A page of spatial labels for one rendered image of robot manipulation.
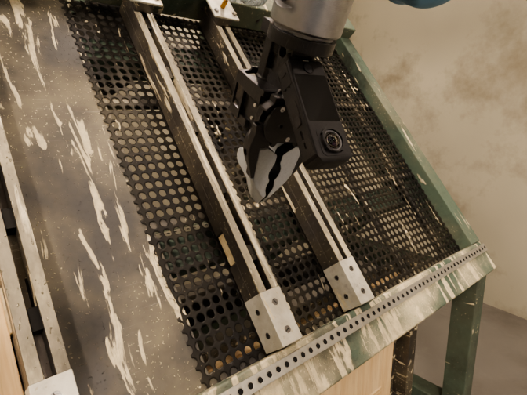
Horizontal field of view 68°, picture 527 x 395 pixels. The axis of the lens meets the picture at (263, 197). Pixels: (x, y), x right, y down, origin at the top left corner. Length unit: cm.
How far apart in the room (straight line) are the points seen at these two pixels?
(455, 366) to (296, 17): 174
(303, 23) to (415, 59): 325
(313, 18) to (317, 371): 76
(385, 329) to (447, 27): 273
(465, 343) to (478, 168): 170
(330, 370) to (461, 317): 96
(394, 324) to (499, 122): 227
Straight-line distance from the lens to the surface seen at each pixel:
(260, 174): 46
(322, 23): 40
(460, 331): 188
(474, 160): 332
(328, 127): 39
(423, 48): 360
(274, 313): 91
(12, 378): 79
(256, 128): 42
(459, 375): 198
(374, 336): 112
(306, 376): 95
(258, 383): 87
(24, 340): 74
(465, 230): 177
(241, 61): 138
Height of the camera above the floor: 142
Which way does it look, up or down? 12 degrees down
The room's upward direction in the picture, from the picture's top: straight up
